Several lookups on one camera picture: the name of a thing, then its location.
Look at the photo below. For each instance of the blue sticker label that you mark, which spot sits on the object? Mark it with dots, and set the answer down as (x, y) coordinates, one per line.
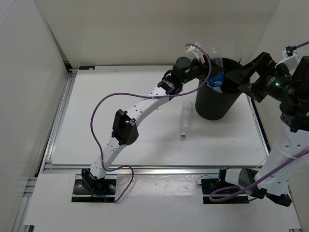
(86, 68)

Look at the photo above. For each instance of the black plastic waste bin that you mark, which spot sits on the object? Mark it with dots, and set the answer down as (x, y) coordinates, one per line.
(213, 105)

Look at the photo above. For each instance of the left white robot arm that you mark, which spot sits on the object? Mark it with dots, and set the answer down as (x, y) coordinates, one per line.
(125, 124)

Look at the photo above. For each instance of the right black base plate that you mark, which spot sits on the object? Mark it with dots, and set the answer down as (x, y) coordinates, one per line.
(209, 185)

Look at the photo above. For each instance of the clear plastic bottle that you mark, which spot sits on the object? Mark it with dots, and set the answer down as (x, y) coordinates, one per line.
(186, 117)

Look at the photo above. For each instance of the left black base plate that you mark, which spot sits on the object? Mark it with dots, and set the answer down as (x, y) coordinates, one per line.
(103, 193)

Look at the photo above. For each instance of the blue label plastic bottle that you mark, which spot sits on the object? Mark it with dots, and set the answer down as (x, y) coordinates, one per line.
(217, 81)

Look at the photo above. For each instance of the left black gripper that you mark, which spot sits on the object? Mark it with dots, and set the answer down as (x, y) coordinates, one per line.
(204, 70)

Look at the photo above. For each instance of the aluminium frame rail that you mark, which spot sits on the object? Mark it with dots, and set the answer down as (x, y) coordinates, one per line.
(50, 168)

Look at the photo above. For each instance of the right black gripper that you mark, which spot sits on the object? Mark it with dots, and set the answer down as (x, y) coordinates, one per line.
(242, 75)

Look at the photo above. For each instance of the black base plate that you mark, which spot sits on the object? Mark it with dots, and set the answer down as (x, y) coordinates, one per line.
(103, 193)
(209, 185)

